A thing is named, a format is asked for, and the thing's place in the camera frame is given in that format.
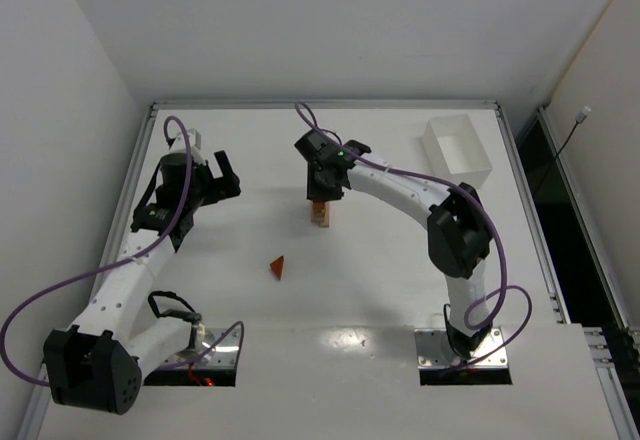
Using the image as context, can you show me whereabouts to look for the striped dark wood block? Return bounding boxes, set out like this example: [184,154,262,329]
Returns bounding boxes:
[311,201,330,228]

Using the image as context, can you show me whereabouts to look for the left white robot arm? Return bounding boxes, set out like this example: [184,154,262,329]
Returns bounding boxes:
[43,151,241,415]

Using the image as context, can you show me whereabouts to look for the aluminium table frame rail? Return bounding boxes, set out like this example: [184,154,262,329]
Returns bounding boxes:
[15,105,156,439]

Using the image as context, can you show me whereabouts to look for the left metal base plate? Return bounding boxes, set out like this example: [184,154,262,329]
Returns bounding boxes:
[165,328,240,370]

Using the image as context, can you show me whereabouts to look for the white plastic bin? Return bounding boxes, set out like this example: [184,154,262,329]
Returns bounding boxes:
[421,114,492,189]

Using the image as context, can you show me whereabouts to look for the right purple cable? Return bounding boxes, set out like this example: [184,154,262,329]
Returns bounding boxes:
[293,101,534,372]

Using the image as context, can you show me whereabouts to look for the orange triangle wood block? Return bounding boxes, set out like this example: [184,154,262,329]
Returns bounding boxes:
[269,255,285,281]

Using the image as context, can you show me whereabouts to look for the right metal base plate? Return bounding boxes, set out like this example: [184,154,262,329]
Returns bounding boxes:
[414,328,509,371]

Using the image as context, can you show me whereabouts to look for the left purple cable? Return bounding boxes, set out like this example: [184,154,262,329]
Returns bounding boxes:
[0,115,246,389]

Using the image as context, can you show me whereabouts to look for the metal base plate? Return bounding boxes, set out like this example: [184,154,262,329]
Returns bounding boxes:
[414,328,509,371]
[165,328,240,370]

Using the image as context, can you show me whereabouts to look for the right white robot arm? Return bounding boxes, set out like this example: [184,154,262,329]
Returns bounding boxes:
[294,130,492,360]

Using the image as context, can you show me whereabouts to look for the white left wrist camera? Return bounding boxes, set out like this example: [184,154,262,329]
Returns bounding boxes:
[169,129,207,165]

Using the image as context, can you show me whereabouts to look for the purple cable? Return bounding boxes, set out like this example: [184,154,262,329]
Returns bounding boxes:
[293,101,534,372]
[0,115,246,389]

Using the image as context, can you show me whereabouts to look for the black cable with white plug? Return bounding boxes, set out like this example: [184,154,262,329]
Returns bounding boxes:
[532,105,592,196]

